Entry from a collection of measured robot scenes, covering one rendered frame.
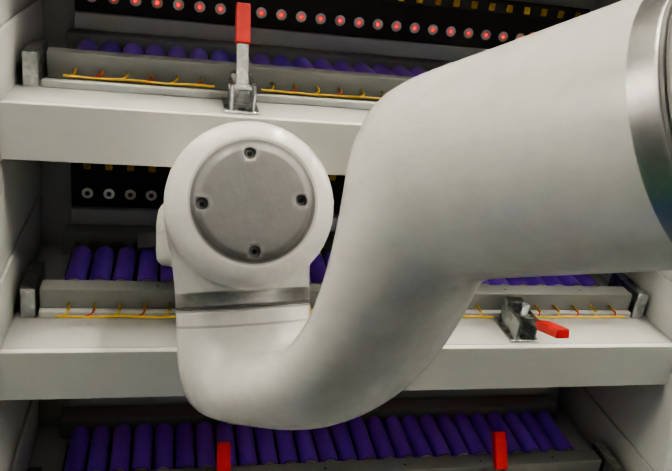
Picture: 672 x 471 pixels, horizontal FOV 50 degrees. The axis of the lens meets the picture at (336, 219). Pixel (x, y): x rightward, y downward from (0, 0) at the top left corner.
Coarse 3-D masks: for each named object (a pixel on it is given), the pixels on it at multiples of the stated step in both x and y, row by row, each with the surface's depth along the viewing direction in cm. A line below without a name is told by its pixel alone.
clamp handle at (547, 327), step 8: (528, 304) 66; (520, 312) 66; (528, 320) 64; (536, 320) 64; (536, 328) 63; (544, 328) 61; (552, 328) 60; (560, 328) 60; (552, 336) 60; (560, 336) 60; (568, 336) 60
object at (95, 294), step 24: (48, 288) 60; (72, 288) 60; (96, 288) 61; (120, 288) 61; (144, 288) 62; (168, 288) 62; (312, 288) 65; (480, 288) 70; (504, 288) 70; (528, 288) 71; (552, 288) 72; (576, 288) 72; (600, 288) 73; (624, 288) 74; (144, 312) 61; (168, 312) 61; (480, 312) 68
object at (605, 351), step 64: (64, 256) 70; (0, 320) 55; (64, 320) 60; (128, 320) 61; (576, 320) 71; (640, 320) 73; (0, 384) 56; (64, 384) 57; (128, 384) 58; (448, 384) 65; (512, 384) 67; (576, 384) 68; (640, 384) 70
